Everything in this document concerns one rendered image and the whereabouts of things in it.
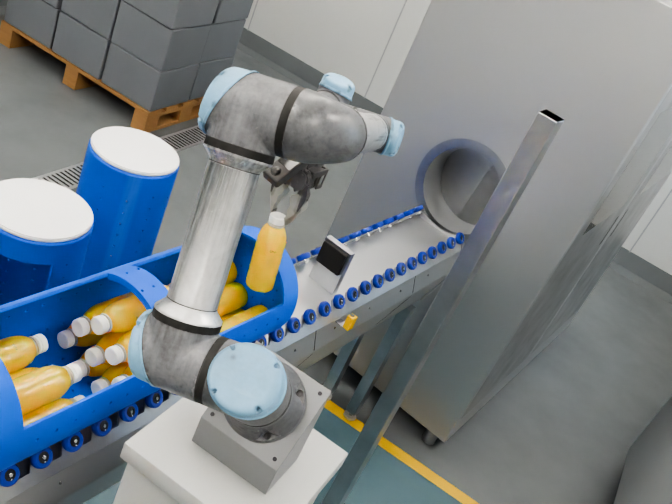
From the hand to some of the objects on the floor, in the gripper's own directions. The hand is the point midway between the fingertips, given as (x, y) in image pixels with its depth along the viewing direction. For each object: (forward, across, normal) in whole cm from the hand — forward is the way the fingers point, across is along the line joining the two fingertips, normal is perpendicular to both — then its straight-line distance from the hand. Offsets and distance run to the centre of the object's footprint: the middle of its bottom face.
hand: (278, 215), depth 190 cm
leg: (+134, +12, -122) cm, 182 cm away
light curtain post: (+135, -28, -68) cm, 154 cm away
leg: (+134, -2, -122) cm, 181 cm away
